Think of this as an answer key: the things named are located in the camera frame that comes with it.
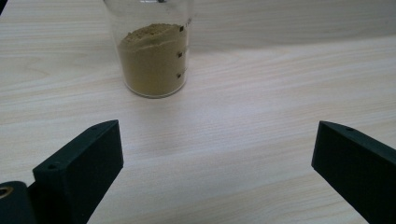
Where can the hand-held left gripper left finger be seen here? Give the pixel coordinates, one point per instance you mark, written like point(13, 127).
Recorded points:
point(77, 174)

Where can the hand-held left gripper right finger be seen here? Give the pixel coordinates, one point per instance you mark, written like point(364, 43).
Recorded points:
point(358, 168)

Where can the glass jar brown powder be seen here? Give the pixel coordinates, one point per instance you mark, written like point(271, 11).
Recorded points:
point(152, 62)

